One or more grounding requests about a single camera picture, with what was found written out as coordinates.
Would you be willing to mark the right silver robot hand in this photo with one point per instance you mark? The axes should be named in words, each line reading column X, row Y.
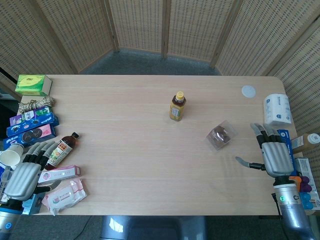
column 277, row 157

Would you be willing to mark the clear plastic pastry box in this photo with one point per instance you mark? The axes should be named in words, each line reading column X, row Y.
column 220, row 136

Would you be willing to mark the green tissue box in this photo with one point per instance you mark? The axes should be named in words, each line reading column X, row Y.
column 32, row 85

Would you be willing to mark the long blue box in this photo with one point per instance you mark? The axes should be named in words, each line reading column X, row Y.
column 287, row 142

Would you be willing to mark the white paper cup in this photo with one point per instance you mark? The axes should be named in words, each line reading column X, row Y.
column 11, row 156

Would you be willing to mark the woven bamboo folding screen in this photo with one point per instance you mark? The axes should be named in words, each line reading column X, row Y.
column 140, row 27

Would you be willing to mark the orange plastic toy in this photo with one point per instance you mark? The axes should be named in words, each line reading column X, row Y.
column 294, row 178

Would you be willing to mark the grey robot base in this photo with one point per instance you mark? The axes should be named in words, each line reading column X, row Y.
column 155, row 228

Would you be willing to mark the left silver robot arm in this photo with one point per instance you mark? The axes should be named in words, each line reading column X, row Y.
column 7, row 220

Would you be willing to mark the white cap brown drink bottle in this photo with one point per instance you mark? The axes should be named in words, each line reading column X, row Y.
column 306, row 142

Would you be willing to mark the purple plastic toy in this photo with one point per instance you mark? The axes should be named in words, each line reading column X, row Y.
column 305, row 185

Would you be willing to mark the purple cookie box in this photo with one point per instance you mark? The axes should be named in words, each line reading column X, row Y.
column 32, row 115

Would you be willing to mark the light blue plastic toy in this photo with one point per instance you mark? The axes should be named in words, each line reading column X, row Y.
column 307, row 200

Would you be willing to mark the white and blue carton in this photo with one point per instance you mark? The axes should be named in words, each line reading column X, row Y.
column 303, row 167

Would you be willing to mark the small blue box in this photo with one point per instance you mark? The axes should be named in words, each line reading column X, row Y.
column 33, row 205

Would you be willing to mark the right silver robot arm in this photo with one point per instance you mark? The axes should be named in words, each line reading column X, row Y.
column 291, row 210

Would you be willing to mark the yellow cap corn tea bottle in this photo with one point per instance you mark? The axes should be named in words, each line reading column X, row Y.
column 177, row 107

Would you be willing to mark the white toilet paper pack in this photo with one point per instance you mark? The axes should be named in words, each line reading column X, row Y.
column 277, row 110

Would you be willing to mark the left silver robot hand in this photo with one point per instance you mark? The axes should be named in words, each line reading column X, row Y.
column 21, row 178

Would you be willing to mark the white round table grommet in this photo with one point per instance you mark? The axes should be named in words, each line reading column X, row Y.
column 249, row 91

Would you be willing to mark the pink wet wipes pack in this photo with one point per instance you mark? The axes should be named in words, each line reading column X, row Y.
column 65, row 196

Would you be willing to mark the black cap red tea bottle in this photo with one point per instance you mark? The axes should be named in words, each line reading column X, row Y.
column 61, row 150

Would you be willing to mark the pink toothpaste box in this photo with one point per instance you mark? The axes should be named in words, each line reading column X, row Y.
column 61, row 173

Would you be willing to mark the blue and pink cookie box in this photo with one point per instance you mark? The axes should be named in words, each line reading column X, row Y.
column 30, row 136

